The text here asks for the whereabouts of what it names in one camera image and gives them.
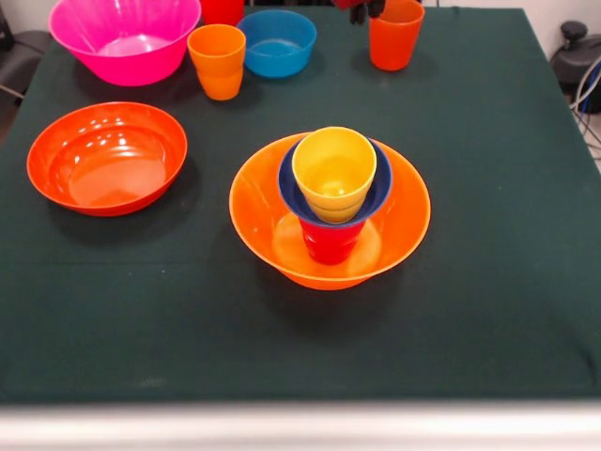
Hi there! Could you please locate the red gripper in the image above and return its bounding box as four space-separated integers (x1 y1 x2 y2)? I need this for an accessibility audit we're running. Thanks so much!
333 0 387 26

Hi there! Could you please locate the light blue bowl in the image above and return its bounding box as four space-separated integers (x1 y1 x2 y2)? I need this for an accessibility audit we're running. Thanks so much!
236 9 318 79

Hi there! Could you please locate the yellow cup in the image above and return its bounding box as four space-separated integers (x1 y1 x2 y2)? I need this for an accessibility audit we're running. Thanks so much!
291 126 378 225

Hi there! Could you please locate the small orange cup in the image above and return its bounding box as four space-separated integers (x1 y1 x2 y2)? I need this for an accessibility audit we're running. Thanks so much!
186 23 247 101

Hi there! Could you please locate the dark blue bowl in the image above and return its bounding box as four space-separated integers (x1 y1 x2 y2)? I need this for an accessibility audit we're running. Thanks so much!
277 138 393 230

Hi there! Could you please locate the magenta cup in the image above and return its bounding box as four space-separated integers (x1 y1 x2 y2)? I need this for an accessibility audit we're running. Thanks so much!
299 218 366 267

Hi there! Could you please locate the shallow red-orange bowl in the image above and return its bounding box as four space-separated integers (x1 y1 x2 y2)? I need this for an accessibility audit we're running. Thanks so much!
26 101 189 218

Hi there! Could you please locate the tall red-orange cup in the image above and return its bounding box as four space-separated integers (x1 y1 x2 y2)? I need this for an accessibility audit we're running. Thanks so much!
368 0 426 72

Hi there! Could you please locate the red cup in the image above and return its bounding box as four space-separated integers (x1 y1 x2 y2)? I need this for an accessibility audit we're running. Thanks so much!
200 0 246 27

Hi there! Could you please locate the large pink bowl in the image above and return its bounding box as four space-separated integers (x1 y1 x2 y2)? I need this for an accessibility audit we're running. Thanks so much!
48 0 203 87

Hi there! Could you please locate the dark green tablecloth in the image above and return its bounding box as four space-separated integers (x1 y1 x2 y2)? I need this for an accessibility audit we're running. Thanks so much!
0 5 601 405

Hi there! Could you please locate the tangle of floor cables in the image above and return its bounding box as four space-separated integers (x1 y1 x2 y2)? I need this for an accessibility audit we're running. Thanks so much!
569 58 601 163

